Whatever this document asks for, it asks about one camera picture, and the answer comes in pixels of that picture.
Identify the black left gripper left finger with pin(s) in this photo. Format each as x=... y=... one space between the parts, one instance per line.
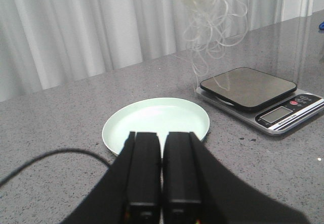
x=130 y=190

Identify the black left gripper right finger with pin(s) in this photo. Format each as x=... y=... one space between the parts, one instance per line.
x=197 y=188

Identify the white translucent vermicelli bundle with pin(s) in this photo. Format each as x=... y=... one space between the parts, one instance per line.
x=213 y=26

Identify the light green round plate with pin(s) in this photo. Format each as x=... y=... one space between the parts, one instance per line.
x=157 y=115

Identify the silver black kitchen scale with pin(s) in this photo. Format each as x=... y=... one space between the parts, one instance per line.
x=269 y=103

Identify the white pleated curtain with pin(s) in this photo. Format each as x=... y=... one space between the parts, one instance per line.
x=46 y=43

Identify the blue object at edge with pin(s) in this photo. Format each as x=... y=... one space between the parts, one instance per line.
x=321 y=26

